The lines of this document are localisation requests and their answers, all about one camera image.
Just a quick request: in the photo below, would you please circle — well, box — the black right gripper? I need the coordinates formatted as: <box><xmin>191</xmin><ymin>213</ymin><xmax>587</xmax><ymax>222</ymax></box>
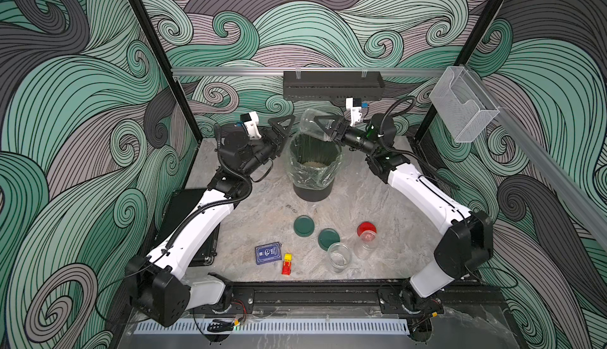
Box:
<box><xmin>317</xmin><ymin>118</ymin><xmax>379</xmax><ymax>160</ymax></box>

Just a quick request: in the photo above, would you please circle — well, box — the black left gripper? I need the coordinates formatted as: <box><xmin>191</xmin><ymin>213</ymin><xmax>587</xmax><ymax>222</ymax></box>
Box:
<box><xmin>237</xmin><ymin>117</ymin><xmax>290</xmax><ymax>181</ymax></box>

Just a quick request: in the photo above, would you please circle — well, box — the black bin with green liner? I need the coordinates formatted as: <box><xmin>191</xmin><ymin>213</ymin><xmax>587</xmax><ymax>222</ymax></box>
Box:
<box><xmin>287</xmin><ymin>133</ymin><xmax>343</xmax><ymax>202</ymax></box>

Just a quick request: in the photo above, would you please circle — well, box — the green jar lid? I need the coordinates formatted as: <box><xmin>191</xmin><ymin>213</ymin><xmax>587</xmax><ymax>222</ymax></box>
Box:
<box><xmin>293</xmin><ymin>216</ymin><xmax>316</xmax><ymax>238</ymax></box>
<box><xmin>317</xmin><ymin>228</ymin><xmax>341</xmax><ymax>251</ymax></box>

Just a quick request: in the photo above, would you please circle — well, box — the red jar lid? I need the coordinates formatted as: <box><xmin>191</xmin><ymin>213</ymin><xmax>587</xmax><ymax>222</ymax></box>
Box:
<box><xmin>357</xmin><ymin>221</ymin><xmax>377</xmax><ymax>237</ymax></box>

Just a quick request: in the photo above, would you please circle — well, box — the red-lidded oatmeal jar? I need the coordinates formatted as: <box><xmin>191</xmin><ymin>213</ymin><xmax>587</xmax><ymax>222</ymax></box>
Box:
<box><xmin>354</xmin><ymin>230</ymin><xmax>380</xmax><ymax>260</ymax></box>

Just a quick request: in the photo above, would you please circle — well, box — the glass oatmeal jar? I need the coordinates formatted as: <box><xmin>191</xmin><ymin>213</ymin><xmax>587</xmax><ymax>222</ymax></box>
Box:
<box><xmin>327</xmin><ymin>242</ymin><xmax>352</xmax><ymax>273</ymax></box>

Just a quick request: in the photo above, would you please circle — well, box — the green-lidded oatmeal jar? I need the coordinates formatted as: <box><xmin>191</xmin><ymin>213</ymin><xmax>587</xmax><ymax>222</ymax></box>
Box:
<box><xmin>299</xmin><ymin>108</ymin><xmax>332</xmax><ymax>142</ymax></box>

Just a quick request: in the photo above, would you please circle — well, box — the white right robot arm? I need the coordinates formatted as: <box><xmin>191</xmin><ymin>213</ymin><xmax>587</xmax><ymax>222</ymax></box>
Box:
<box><xmin>300</xmin><ymin>110</ymin><xmax>494</xmax><ymax>299</ymax></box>

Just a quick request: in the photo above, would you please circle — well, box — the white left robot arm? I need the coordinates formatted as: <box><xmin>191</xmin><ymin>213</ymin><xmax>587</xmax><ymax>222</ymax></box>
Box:
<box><xmin>124</xmin><ymin>112</ymin><xmax>296</xmax><ymax>327</ymax></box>

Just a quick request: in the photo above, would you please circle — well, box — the oatmeal pile in bin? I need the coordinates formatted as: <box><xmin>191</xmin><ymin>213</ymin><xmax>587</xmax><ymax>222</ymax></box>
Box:
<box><xmin>303</xmin><ymin>161</ymin><xmax>327</xmax><ymax>168</ymax></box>

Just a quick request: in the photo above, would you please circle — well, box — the black flat tray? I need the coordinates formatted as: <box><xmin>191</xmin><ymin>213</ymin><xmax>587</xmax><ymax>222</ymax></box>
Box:
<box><xmin>153</xmin><ymin>189</ymin><xmax>221</xmax><ymax>267</ymax></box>

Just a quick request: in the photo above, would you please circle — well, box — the blue card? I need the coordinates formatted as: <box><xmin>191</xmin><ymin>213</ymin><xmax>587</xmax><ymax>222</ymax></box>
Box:
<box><xmin>254</xmin><ymin>242</ymin><xmax>282</xmax><ymax>265</ymax></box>

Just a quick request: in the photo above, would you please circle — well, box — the red yellow toy block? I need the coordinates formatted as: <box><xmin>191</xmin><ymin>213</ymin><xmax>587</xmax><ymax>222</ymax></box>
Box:
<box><xmin>281</xmin><ymin>254</ymin><xmax>292</xmax><ymax>276</ymax></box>

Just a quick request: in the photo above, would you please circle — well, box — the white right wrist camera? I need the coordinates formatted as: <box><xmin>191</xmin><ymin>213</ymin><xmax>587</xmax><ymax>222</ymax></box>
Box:
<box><xmin>346</xmin><ymin>98</ymin><xmax>368</xmax><ymax>127</ymax></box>

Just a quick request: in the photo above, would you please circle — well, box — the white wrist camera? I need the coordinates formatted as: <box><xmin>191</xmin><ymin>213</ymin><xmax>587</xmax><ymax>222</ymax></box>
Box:
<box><xmin>346</xmin><ymin>98</ymin><xmax>368</xmax><ymax>127</ymax></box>
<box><xmin>240</xmin><ymin>111</ymin><xmax>262</xmax><ymax>140</ymax></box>

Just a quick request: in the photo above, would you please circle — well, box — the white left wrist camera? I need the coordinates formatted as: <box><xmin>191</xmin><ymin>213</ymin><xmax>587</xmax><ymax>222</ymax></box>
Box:
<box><xmin>240</xmin><ymin>111</ymin><xmax>262</xmax><ymax>140</ymax></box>

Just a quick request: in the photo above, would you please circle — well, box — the black wall shelf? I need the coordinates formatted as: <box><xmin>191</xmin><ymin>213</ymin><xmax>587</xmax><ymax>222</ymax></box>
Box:
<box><xmin>283</xmin><ymin>72</ymin><xmax>386</xmax><ymax>101</ymax></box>

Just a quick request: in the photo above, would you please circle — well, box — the aluminium wall rail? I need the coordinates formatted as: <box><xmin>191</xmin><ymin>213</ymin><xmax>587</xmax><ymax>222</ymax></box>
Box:
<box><xmin>171</xmin><ymin>66</ymin><xmax>447</xmax><ymax>78</ymax></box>

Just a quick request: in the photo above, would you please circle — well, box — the clear acrylic wall holder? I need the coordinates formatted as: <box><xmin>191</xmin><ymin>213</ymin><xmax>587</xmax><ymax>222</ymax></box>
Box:
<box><xmin>430</xmin><ymin>65</ymin><xmax>500</xmax><ymax>144</ymax></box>

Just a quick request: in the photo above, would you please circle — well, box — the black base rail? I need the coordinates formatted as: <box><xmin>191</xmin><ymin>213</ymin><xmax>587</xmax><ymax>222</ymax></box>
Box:
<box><xmin>208</xmin><ymin>279</ymin><xmax>475</xmax><ymax>317</ymax></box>

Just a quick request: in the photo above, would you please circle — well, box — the white slotted cable duct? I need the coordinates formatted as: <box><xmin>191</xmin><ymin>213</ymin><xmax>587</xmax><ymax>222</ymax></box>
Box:
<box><xmin>134</xmin><ymin>317</ymin><xmax>409</xmax><ymax>336</ymax></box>

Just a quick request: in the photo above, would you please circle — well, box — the black corner frame post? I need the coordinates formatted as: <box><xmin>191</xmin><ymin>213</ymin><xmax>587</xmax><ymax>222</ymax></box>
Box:
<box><xmin>128</xmin><ymin>0</ymin><xmax>203</xmax><ymax>146</ymax></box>

